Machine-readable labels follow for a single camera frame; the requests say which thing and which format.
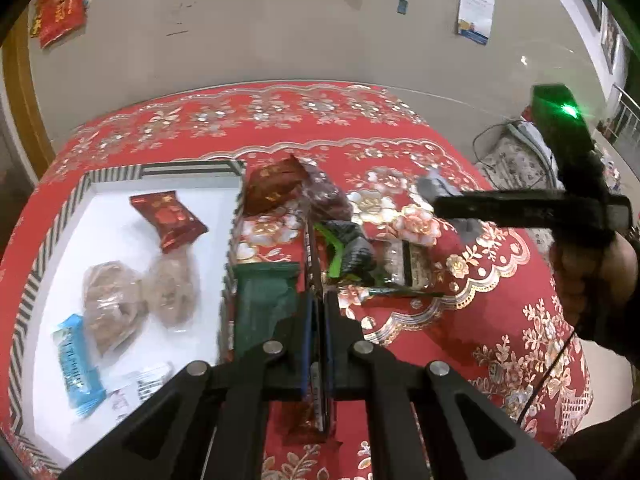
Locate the black and green snack packet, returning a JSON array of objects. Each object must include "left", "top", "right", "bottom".
[{"left": 315, "top": 220, "right": 386, "bottom": 283}]

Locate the dark coffee stick packet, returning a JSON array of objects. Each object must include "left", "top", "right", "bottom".
[{"left": 305, "top": 217, "right": 333, "bottom": 436}]

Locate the black cable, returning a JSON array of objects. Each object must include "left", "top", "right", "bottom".
[{"left": 472, "top": 120, "right": 556, "bottom": 191}]

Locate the white metal rack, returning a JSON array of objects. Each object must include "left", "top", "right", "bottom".
[{"left": 607, "top": 85, "right": 640, "bottom": 146}]

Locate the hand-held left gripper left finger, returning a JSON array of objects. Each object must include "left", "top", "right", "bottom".
[{"left": 57, "top": 302, "right": 313, "bottom": 480}]

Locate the person's right hand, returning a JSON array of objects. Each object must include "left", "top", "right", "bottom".
[{"left": 547, "top": 232, "right": 640, "bottom": 356}]

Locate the red wall banner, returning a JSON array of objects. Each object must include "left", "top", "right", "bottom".
[{"left": 29, "top": 0, "right": 91, "bottom": 50}]

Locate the large red-brown snack packet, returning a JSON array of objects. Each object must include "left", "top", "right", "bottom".
[{"left": 241, "top": 156, "right": 312, "bottom": 218}]

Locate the blue snack packet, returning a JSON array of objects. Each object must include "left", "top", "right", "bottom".
[{"left": 51, "top": 313, "right": 108, "bottom": 418}]

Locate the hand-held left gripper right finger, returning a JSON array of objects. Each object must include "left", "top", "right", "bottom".
[{"left": 322, "top": 291, "right": 581, "bottom": 480}]

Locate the clear bag of brown snacks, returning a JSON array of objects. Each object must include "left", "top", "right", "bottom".
[
  {"left": 82, "top": 260, "right": 151, "bottom": 358},
  {"left": 145, "top": 252, "right": 201, "bottom": 328}
]

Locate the red floral tablecloth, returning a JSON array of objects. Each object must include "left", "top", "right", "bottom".
[{"left": 0, "top": 80, "right": 596, "bottom": 480}]

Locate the chair with floral cushion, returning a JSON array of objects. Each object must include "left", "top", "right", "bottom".
[{"left": 472, "top": 120, "right": 608, "bottom": 246}]

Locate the wall calendar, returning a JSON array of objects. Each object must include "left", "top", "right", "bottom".
[{"left": 456, "top": 0, "right": 501, "bottom": 46}]

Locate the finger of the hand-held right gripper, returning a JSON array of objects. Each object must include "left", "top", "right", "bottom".
[{"left": 431, "top": 189, "right": 566, "bottom": 233}]

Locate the long dark green packet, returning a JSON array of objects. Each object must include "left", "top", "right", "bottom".
[{"left": 232, "top": 262, "right": 301, "bottom": 361}]

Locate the clear packet of red dates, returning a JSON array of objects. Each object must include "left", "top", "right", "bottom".
[{"left": 295, "top": 160, "right": 353, "bottom": 223}]

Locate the striped gift box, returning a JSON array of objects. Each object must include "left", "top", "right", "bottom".
[{"left": 7, "top": 159, "right": 248, "bottom": 471}]

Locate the wooden door frame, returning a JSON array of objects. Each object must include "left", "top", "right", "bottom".
[{"left": 0, "top": 10, "right": 56, "bottom": 181}]

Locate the clear nut bar packet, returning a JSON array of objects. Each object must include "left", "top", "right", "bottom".
[{"left": 370, "top": 240, "right": 446, "bottom": 298}]

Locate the small red snack packet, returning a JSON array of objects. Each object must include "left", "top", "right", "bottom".
[{"left": 129, "top": 190, "right": 210, "bottom": 255}]

